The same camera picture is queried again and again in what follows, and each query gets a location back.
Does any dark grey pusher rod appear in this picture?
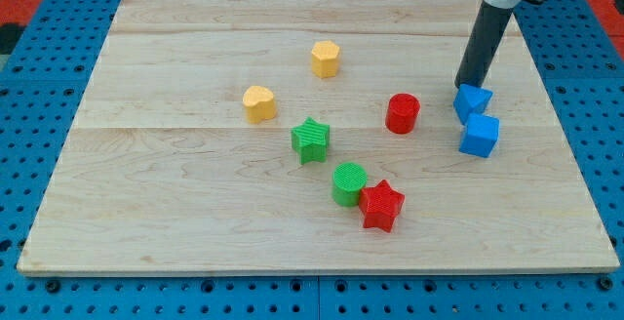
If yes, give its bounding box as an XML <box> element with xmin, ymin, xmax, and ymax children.
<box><xmin>454</xmin><ymin>1</ymin><xmax>513</xmax><ymax>88</ymax></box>

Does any red star block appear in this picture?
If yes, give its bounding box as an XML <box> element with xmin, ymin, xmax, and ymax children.
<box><xmin>358</xmin><ymin>180</ymin><xmax>405</xmax><ymax>233</ymax></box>

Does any green star block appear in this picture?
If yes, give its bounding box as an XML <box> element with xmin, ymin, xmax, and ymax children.
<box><xmin>291</xmin><ymin>117</ymin><xmax>331</xmax><ymax>165</ymax></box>

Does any blue triangle block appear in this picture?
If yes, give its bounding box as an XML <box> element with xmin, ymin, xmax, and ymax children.
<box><xmin>453</xmin><ymin>84</ymin><xmax>493</xmax><ymax>125</ymax></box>

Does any blue cube block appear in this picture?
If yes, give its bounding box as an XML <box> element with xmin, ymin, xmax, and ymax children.
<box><xmin>458</xmin><ymin>113</ymin><xmax>500</xmax><ymax>158</ymax></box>

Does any red cylinder block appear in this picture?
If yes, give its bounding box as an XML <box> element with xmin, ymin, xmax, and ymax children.
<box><xmin>385</xmin><ymin>93</ymin><xmax>420</xmax><ymax>135</ymax></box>

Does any yellow hexagon block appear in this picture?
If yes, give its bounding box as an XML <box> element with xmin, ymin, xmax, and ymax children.
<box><xmin>311</xmin><ymin>40</ymin><xmax>340</xmax><ymax>78</ymax></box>

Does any green cylinder block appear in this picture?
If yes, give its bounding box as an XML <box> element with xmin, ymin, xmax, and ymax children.
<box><xmin>331</xmin><ymin>162</ymin><xmax>368</xmax><ymax>207</ymax></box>

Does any yellow heart block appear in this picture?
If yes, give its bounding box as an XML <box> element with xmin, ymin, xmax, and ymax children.
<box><xmin>242</xmin><ymin>85</ymin><xmax>277</xmax><ymax>124</ymax></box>

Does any wooden board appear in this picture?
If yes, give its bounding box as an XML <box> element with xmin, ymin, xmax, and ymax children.
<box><xmin>18</xmin><ymin>0</ymin><xmax>619</xmax><ymax>277</ymax></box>

